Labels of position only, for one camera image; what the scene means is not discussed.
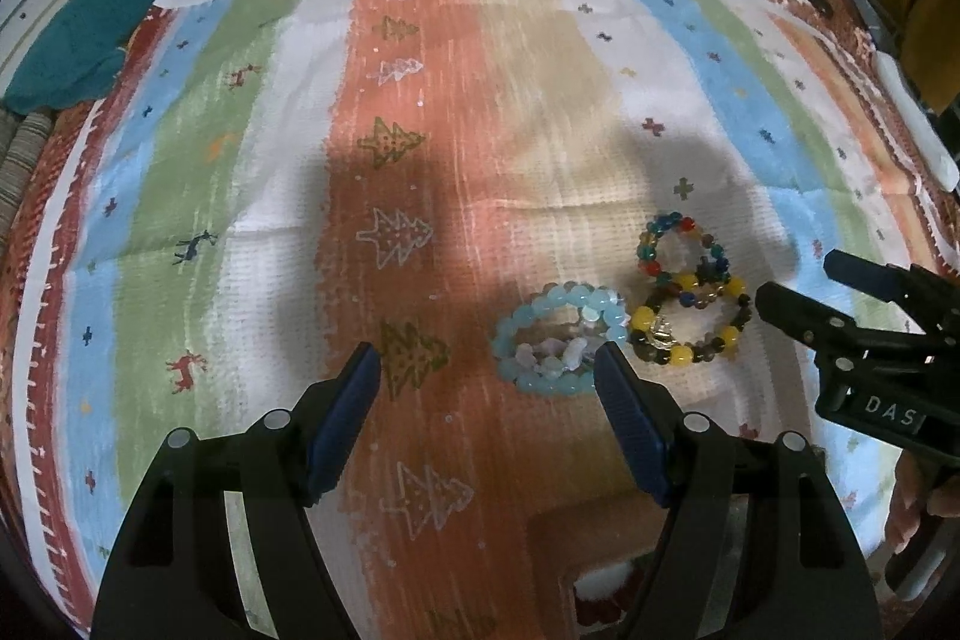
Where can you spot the brown striped cushion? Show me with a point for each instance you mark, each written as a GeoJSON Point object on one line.
{"type": "Point", "coordinates": [19, 153]}

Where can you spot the colourful striped printed mat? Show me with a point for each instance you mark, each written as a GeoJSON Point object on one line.
{"type": "Point", "coordinates": [525, 85]}

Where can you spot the white oblong object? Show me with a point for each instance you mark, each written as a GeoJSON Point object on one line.
{"type": "Point", "coordinates": [919, 123]}

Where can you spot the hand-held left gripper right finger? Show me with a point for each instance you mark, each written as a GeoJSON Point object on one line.
{"type": "Point", "coordinates": [628, 428]}

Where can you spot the small dark object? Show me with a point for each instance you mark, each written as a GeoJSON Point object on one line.
{"type": "Point", "coordinates": [819, 3]}

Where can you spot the person's right hand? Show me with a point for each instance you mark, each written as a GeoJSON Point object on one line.
{"type": "Point", "coordinates": [911, 505]}

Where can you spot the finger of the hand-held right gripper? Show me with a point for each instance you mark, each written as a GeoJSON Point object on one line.
{"type": "Point", "coordinates": [810, 321]}
{"type": "Point", "coordinates": [885, 284]}

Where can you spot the yellow cloth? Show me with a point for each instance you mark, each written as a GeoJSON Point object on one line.
{"type": "Point", "coordinates": [926, 10]}

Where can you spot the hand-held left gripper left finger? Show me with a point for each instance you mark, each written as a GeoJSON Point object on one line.
{"type": "Point", "coordinates": [346, 413]}

